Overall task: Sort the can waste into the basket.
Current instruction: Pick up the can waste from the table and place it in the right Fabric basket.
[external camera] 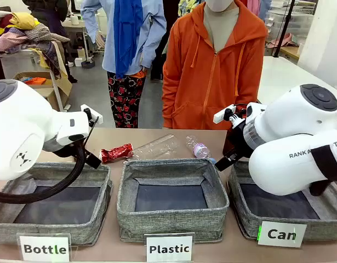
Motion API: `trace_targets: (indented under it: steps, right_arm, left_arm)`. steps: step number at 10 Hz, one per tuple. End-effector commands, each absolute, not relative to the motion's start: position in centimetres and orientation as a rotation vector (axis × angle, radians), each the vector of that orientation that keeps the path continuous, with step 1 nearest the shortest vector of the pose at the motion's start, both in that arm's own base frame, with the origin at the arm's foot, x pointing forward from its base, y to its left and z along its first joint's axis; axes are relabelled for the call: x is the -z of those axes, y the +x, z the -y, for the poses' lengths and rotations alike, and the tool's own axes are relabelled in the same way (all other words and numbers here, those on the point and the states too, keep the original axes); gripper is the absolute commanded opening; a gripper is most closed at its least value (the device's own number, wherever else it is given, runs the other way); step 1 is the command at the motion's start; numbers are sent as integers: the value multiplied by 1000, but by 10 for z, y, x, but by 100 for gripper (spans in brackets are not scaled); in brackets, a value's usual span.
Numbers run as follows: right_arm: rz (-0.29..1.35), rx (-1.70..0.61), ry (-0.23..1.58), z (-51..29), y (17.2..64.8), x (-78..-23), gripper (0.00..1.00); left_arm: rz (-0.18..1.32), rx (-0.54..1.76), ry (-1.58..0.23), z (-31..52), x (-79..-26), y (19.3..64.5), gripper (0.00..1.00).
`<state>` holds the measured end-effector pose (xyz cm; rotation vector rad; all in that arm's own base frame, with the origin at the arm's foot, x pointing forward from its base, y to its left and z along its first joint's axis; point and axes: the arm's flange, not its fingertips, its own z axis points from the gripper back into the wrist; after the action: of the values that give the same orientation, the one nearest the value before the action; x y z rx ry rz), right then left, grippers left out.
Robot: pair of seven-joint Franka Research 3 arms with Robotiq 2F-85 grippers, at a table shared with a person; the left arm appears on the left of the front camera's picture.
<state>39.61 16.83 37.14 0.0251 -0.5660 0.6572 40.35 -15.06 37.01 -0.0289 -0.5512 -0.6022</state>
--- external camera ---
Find person in black clothes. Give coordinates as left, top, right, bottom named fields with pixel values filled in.
left=21, top=0, right=78, bottom=83

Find clear plastic storage boxes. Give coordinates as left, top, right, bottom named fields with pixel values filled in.
left=266, top=8, right=315, bottom=42

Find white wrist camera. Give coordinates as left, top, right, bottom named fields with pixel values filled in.
left=213, top=104, right=237, bottom=124
left=80, top=104, right=104, bottom=124

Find person in blue shirt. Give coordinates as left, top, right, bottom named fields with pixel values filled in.
left=80, top=0, right=168, bottom=129

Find black tripod pole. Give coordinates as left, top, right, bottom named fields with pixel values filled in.
left=272, top=0, right=296, bottom=58

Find crushed red can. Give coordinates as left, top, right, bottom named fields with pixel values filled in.
left=100, top=143, right=134, bottom=164

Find grey fabric basket Can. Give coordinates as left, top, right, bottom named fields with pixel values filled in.
left=227, top=160, right=337, bottom=243

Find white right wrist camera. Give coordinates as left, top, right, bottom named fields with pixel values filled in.
left=213, top=104, right=237, bottom=124

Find black braided cable bundle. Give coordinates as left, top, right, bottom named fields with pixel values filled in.
left=0, top=142, right=87, bottom=204

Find crushed bottle with pink label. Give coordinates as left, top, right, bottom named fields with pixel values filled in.
left=185, top=135, right=217, bottom=165

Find pile of colourful clothes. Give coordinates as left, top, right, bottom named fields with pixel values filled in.
left=0, top=10, right=72, bottom=81

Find blue scarf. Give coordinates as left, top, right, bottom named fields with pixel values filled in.
left=113, top=0, right=144, bottom=80

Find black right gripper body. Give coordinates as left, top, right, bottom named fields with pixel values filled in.
left=222, top=120, right=254, bottom=164

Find cardboard box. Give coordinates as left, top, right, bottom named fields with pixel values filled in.
left=12, top=71, right=73, bottom=112

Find black strap on arm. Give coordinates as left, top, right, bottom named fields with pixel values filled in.
left=307, top=145, right=337, bottom=197

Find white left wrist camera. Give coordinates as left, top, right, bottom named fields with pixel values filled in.
left=80, top=104, right=104, bottom=124

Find white sign Bottle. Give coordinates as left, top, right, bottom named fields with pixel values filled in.
left=16, top=232, right=72, bottom=262

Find person in orange hoodie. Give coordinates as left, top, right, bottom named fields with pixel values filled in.
left=161, top=0, right=269, bottom=130

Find white side table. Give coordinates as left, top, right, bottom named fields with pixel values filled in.
left=257, top=54, right=337, bottom=121

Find grey fabric basket Bottle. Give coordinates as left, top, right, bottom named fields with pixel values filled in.
left=0, top=161, right=113, bottom=246

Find grey fabric basket Plastic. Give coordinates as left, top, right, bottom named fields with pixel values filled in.
left=116, top=158, right=230, bottom=244

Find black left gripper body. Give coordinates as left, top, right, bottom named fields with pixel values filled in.
left=43, top=136, right=85, bottom=159

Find white sign Plastic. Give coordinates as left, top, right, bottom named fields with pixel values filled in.
left=144, top=232, right=195, bottom=263

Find clear plastic wrapper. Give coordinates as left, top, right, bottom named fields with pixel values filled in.
left=129, top=133, right=182, bottom=160

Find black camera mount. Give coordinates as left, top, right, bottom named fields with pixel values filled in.
left=224, top=107, right=247, bottom=130

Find white sign Can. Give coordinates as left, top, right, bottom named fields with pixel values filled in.
left=257, top=221, right=307, bottom=248

